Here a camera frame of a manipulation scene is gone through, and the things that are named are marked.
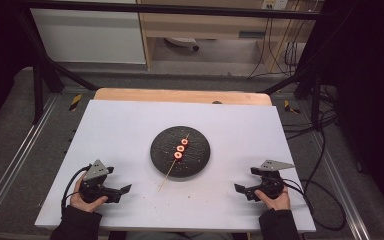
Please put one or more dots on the light wooden desk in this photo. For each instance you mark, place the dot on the light wooden desk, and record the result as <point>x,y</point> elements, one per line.
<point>206,25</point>

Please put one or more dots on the black metal frame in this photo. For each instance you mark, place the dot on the black metal frame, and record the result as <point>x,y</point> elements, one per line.
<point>180,8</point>

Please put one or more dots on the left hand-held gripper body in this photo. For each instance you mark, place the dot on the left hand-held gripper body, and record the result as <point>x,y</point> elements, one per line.
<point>96,190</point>

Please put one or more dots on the wooden table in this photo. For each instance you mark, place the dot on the wooden table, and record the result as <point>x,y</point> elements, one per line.
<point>180,96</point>

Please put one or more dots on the dark speckled round plate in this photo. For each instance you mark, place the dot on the dark speckled round plate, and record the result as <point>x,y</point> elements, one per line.
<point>196,161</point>

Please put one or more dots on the thin wooden skewer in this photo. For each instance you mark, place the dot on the thin wooden skewer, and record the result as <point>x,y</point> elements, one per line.
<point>169,170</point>

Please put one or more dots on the grey chair base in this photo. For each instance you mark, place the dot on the grey chair base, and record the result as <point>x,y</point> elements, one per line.
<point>180,41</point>

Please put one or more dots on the person's left hand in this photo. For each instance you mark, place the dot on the person's left hand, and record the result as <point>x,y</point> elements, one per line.
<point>83,204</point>

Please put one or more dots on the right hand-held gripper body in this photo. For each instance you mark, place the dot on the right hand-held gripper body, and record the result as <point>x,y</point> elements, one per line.
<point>270,185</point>

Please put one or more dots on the black curtain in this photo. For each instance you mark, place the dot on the black curtain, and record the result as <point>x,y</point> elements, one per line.
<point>0,50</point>
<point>370,83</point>

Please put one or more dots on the white cabinet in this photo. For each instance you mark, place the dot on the white cabinet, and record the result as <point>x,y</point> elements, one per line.
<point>86,33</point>

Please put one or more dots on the red cored hawthorn fruit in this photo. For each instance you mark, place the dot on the red cored hawthorn fruit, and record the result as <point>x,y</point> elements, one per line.
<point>180,148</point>
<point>178,155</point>
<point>184,142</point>

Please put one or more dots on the white wall outlet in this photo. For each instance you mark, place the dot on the white wall outlet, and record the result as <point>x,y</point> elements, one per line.
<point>275,4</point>

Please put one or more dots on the person's right hand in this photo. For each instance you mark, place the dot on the person's right hand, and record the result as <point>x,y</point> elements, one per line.
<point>278,203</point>

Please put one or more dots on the metal floor rail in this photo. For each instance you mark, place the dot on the metal floor rail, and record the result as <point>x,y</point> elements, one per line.
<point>340,186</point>
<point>20,153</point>

